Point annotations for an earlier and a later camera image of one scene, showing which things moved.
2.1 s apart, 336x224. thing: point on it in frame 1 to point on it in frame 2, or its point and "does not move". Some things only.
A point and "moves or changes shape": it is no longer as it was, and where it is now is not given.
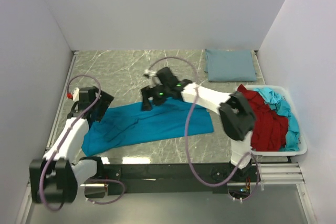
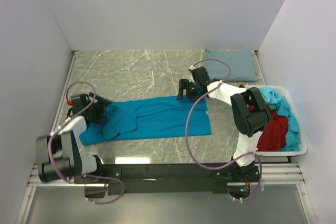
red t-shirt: [270, 132] does not move
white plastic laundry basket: [303, 142] does not move
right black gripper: [147, 92] to [184, 84]
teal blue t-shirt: [129, 123] moves or changes shape
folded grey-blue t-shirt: [230, 65] does not move
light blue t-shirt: [275, 100] does not move
